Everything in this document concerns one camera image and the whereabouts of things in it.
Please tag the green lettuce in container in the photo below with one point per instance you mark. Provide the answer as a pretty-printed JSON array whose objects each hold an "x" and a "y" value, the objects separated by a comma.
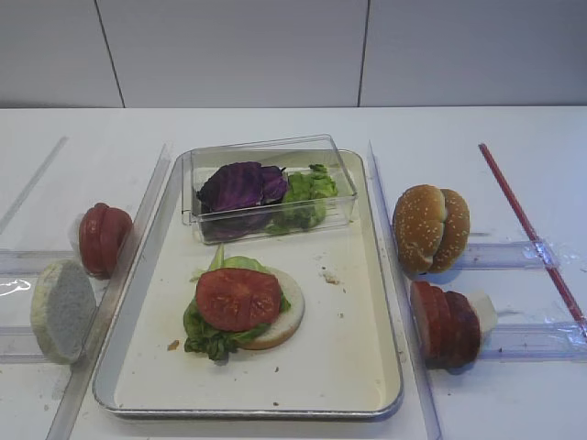
[{"x": 303, "y": 211}]

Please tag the tomato slice on bun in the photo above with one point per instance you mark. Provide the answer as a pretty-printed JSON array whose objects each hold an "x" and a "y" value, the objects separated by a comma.
[{"x": 237, "y": 300}]

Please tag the green lettuce leaf on bun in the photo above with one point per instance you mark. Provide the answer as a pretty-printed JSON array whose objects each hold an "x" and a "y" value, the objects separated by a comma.
[{"x": 203, "y": 337}]

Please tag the left tomato slice stack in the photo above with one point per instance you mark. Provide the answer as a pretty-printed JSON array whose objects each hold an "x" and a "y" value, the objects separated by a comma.
[{"x": 101, "y": 234}]

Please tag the clear plastic container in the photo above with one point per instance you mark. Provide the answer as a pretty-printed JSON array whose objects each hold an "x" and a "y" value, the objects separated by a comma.
[{"x": 290, "y": 154}]

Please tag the purple cabbage leaf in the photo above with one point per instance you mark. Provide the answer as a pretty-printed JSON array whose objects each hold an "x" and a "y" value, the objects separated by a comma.
[{"x": 232, "y": 199}]

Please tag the metal baking tray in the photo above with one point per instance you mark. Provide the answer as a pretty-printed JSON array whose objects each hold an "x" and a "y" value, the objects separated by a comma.
[{"x": 341, "y": 363}]

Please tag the bottom bun slice on tray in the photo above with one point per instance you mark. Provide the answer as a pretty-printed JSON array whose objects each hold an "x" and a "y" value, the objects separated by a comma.
[{"x": 288, "y": 321}]

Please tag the sesame bun left piece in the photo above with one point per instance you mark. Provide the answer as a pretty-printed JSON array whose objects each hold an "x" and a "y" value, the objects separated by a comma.
[{"x": 418, "y": 223}]

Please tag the sesame bun piece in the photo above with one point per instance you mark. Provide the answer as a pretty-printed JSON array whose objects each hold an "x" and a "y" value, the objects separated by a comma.
[
  {"x": 418, "y": 223},
  {"x": 456, "y": 232}
]

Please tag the sesame bun right piece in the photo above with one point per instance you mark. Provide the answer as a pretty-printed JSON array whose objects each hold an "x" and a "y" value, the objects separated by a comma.
[{"x": 456, "y": 232}]

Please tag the sausage slice stack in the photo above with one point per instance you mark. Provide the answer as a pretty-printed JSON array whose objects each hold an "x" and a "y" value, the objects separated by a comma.
[{"x": 460, "y": 330}]

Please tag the white plastic pusher block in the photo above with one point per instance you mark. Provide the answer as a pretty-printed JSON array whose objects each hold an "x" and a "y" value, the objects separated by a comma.
[{"x": 482, "y": 305}]

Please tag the left bun half standing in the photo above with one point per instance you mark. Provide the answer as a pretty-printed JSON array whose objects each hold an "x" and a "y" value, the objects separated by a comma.
[{"x": 62, "y": 308}]

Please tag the clear rail right of tray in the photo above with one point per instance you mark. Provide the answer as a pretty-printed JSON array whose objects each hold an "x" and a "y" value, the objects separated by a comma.
[{"x": 425, "y": 395}]

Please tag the clear rail of tray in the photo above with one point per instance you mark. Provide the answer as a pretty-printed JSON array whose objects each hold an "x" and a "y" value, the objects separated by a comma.
[
  {"x": 425, "y": 395},
  {"x": 83, "y": 370}
]

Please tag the clear rail far left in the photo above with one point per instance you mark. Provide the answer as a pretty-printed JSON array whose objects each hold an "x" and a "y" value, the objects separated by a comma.
[{"x": 30, "y": 185}]

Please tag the red plastic rail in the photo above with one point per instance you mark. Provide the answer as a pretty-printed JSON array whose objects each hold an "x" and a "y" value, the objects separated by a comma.
[{"x": 553, "y": 272}]

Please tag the clear rail left of tray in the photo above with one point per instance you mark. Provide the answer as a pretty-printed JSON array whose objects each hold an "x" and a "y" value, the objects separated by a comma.
[{"x": 83, "y": 370}]

